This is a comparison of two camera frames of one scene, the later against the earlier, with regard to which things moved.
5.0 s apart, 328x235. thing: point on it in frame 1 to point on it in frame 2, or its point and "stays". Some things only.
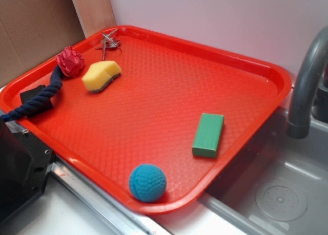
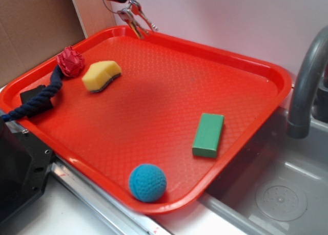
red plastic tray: (150, 116) stays
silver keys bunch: (108, 42) to (134, 15)
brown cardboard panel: (36, 25) stays
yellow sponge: (99, 74) stays
